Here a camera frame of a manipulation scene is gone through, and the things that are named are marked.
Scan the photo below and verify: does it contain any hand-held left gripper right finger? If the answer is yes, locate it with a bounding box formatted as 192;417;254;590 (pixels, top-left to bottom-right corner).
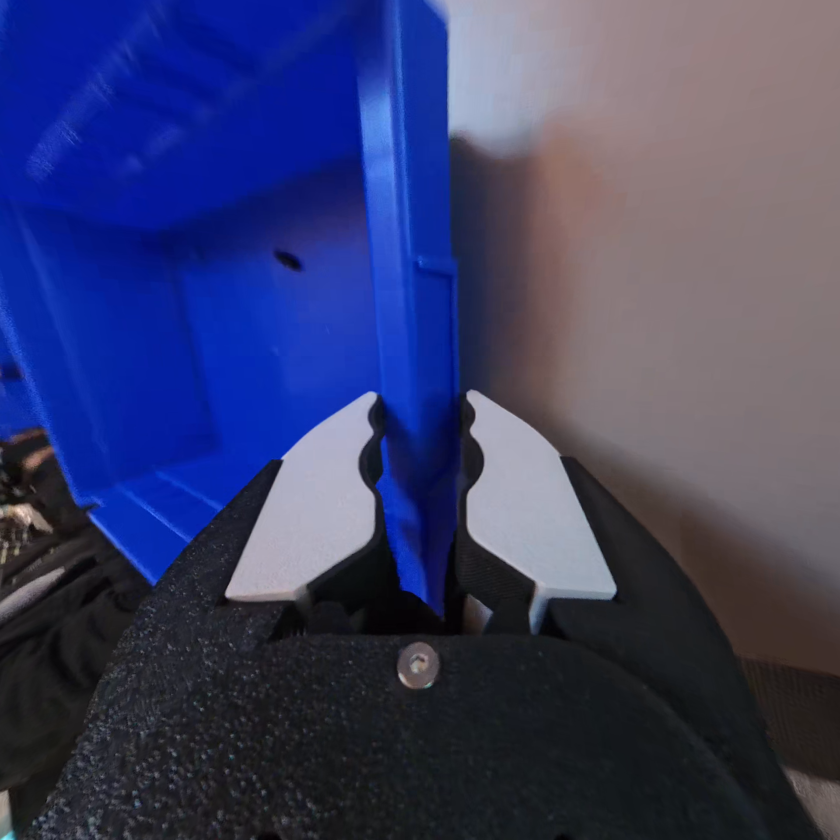
458;390;620;635

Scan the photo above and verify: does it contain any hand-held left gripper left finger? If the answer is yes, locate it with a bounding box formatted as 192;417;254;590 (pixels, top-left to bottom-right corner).
224;391;388;606

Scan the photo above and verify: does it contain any blue plastic bin with divider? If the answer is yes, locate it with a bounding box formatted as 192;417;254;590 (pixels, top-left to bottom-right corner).
0;0;462;622

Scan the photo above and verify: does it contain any dark cloth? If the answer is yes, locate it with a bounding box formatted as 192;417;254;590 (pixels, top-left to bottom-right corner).
0;425;155;791

